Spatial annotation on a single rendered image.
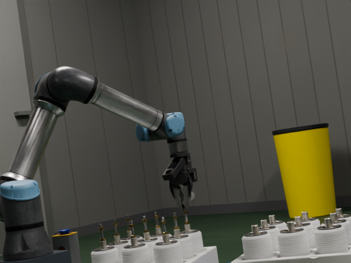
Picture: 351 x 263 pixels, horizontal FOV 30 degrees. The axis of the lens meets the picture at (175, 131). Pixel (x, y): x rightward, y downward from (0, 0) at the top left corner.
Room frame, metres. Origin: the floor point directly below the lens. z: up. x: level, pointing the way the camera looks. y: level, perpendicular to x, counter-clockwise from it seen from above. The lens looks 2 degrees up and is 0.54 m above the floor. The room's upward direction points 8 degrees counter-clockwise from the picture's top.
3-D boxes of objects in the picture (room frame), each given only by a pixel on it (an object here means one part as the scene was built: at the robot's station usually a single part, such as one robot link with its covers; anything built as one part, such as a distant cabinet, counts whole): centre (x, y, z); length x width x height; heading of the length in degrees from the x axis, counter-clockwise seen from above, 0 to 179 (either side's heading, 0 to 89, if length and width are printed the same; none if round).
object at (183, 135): (2.46, 0.00, 0.65); 0.09 x 0.08 x 0.11; 121
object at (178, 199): (2.48, 0.01, 0.38); 0.06 x 0.03 x 0.09; 149
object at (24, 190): (2.02, 0.50, 0.47); 0.13 x 0.12 x 0.14; 31
